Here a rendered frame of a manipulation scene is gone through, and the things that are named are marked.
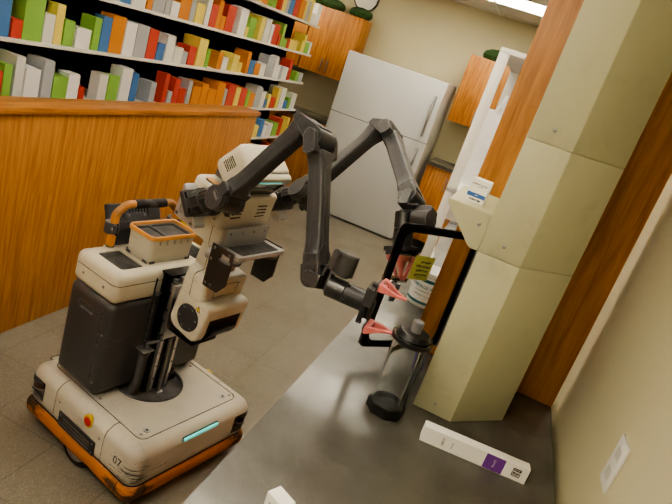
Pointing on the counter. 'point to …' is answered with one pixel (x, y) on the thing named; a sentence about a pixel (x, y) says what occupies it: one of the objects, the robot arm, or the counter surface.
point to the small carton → (479, 190)
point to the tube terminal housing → (516, 281)
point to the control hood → (472, 216)
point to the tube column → (607, 79)
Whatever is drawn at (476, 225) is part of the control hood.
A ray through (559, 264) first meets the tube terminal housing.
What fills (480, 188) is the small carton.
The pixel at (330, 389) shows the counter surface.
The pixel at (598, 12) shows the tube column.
